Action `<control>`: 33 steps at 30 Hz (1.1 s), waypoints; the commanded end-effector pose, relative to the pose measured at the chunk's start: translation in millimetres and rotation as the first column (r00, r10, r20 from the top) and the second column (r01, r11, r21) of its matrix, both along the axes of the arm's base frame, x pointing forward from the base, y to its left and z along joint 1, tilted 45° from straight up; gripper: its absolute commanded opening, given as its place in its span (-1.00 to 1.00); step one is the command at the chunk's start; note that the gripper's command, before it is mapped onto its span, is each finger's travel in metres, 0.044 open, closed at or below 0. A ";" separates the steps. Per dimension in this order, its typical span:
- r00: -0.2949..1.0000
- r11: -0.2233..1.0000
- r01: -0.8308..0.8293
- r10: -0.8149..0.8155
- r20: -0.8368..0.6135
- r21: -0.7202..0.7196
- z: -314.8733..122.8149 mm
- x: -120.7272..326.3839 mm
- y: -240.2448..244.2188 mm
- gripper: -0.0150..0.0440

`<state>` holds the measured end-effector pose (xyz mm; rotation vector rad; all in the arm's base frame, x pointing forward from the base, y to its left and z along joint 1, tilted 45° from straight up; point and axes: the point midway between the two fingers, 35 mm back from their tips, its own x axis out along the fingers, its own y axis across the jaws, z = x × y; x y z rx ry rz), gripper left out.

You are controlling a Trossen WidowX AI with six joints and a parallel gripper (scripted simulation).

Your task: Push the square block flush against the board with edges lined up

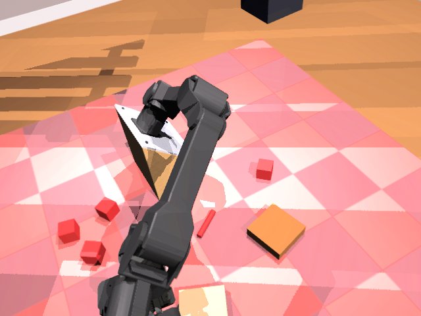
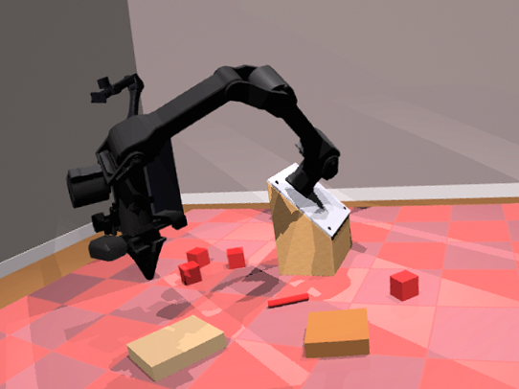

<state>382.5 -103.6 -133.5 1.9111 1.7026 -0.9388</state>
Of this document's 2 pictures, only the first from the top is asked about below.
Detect red cylinder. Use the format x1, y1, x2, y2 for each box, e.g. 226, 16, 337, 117
197, 209, 216, 238

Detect red cube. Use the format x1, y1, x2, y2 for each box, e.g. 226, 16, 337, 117
58, 219, 80, 244
94, 197, 120, 222
80, 241, 106, 265
257, 159, 274, 180

